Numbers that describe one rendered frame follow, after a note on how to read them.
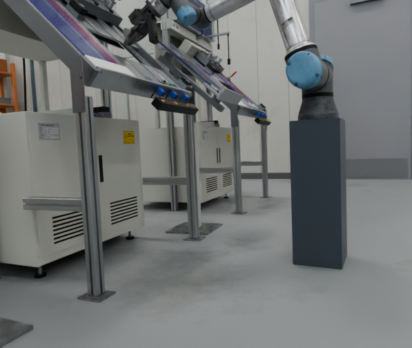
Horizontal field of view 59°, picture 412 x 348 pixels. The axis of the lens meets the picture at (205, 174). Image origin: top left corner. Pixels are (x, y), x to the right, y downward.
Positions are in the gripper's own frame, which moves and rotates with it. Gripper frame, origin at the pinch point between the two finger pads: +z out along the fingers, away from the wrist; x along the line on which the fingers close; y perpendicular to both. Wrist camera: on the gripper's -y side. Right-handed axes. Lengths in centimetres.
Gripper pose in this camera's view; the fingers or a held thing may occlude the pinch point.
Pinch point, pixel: (127, 44)
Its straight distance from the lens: 178.4
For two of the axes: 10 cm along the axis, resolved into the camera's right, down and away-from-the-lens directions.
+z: -7.4, 5.5, 3.8
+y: -5.3, -8.3, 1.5
